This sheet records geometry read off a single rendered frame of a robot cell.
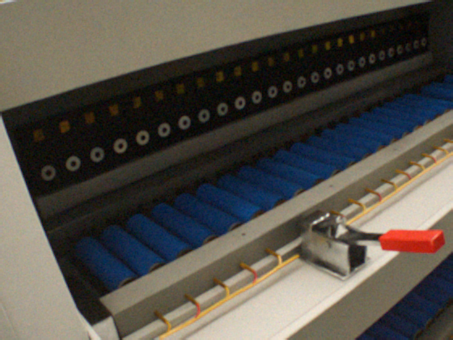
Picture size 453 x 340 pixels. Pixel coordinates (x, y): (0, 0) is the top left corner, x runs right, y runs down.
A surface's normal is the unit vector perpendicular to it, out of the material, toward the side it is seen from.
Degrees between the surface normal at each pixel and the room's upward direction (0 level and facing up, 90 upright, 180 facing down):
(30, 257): 90
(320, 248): 90
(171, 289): 111
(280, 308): 21
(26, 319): 90
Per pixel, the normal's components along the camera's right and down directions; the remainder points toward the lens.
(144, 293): -0.11, -0.90
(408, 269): 0.62, 0.25
